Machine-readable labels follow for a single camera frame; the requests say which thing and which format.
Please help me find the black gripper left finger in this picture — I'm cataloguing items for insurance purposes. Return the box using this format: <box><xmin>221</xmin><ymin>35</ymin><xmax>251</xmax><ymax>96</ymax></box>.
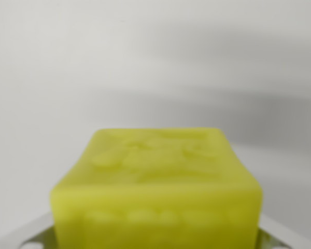
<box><xmin>0</xmin><ymin>211</ymin><xmax>58</xmax><ymax>249</ymax></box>

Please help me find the yellow cube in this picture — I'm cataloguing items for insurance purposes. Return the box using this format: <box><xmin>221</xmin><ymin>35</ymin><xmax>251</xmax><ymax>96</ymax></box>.
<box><xmin>49</xmin><ymin>127</ymin><xmax>264</xmax><ymax>249</ymax></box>

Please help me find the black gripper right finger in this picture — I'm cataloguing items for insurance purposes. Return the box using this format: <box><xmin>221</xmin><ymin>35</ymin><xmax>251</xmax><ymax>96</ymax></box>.
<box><xmin>258</xmin><ymin>213</ymin><xmax>311</xmax><ymax>249</ymax></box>

